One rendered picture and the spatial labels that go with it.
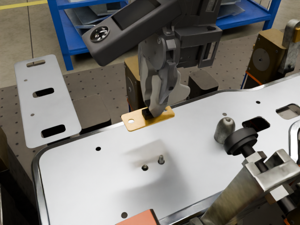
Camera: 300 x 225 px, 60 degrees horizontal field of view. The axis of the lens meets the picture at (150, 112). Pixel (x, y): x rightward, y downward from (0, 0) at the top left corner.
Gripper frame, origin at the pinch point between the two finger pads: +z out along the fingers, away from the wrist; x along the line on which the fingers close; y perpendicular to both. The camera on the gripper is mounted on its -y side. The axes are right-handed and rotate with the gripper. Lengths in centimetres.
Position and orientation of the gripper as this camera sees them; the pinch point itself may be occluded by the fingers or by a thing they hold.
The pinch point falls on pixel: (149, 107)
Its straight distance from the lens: 41.4
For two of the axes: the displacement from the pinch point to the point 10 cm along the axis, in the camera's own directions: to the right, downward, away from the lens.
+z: -0.9, 7.3, 6.8
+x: -4.1, -6.5, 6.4
